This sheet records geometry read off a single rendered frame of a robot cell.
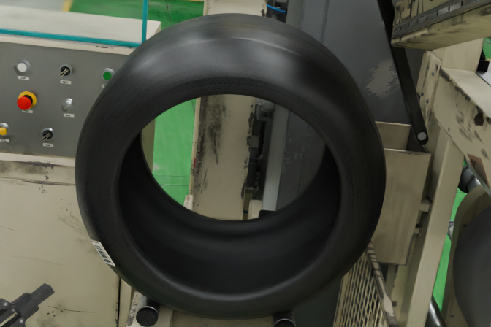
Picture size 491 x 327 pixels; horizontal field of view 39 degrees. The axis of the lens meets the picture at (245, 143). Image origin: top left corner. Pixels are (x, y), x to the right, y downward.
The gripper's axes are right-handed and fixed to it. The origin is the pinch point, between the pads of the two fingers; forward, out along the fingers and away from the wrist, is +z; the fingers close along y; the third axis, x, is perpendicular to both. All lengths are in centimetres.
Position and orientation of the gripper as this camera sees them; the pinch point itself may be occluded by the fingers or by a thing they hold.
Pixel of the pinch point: (33, 299)
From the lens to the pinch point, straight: 134.1
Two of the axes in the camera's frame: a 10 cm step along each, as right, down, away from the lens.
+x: 6.1, 0.2, -7.9
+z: 6.8, -5.2, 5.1
